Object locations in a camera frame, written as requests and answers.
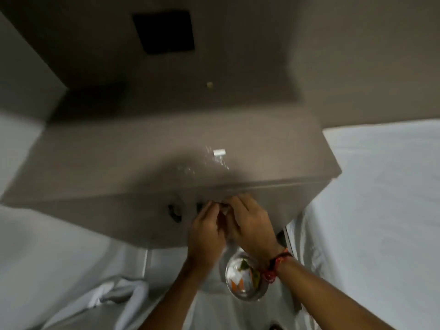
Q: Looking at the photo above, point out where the person's left hand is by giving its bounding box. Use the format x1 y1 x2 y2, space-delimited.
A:
187 202 228 266

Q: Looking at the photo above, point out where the orange and white wrapper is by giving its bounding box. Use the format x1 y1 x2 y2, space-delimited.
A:
230 270 259 294

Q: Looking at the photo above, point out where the black wall panel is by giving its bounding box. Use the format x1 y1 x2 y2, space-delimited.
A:
132 9 196 55

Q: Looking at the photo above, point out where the person's right hand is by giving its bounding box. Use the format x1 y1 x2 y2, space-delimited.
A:
223 195 287 269

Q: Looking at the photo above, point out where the brown bedside table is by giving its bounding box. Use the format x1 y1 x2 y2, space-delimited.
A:
0 106 343 252

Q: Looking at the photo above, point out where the crumpled white towel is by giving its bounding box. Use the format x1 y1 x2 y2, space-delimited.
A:
51 276 150 330

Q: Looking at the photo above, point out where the person's left forearm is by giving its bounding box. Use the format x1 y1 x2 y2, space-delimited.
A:
137 258 222 330

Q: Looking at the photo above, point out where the red thread wrist bracelet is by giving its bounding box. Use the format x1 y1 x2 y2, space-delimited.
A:
258 248 293 284

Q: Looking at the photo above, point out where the person's right forearm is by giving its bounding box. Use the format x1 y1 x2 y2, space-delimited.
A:
273 257 397 330

